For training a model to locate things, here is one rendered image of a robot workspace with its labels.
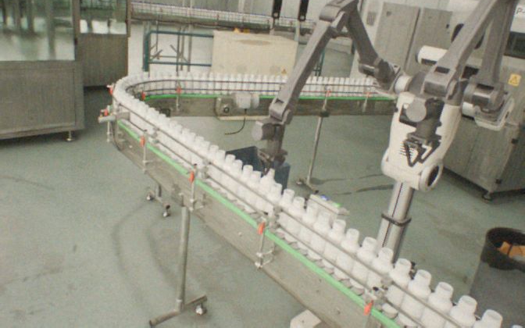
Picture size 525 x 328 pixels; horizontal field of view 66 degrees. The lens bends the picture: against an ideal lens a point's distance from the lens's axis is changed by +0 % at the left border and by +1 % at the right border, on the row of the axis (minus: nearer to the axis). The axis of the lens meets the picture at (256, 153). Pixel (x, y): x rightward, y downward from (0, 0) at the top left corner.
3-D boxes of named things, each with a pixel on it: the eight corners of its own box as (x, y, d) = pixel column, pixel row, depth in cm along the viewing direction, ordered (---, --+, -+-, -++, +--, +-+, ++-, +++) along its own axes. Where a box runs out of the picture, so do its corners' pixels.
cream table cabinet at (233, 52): (269, 107, 679) (280, 36, 635) (286, 119, 627) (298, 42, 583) (206, 107, 634) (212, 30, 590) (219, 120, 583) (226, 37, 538)
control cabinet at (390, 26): (376, 102, 811) (401, 2, 739) (393, 110, 770) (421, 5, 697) (343, 102, 778) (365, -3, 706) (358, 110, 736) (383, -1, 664)
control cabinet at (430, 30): (410, 103, 848) (437, 7, 776) (427, 110, 806) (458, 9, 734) (380, 102, 815) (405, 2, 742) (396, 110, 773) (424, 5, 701)
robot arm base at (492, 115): (487, 87, 153) (472, 115, 153) (483, 78, 147) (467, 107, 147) (512, 94, 147) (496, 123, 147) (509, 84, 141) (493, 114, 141)
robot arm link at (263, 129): (294, 110, 142) (277, 102, 147) (270, 112, 134) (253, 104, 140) (287, 141, 146) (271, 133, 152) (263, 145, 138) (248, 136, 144)
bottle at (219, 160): (222, 190, 175) (226, 155, 169) (209, 187, 176) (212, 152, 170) (226, 183, 181) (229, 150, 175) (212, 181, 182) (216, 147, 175)
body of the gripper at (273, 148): (256, 153, 149) (259, 135, 147) (276, 150, 156) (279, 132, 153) (268, 160, 145) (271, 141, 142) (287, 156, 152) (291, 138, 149)
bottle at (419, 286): (403, 328, 113) (419, 281, 107) (394, 311, 119) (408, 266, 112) (423, 328, 114) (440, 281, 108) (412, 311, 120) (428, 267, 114)
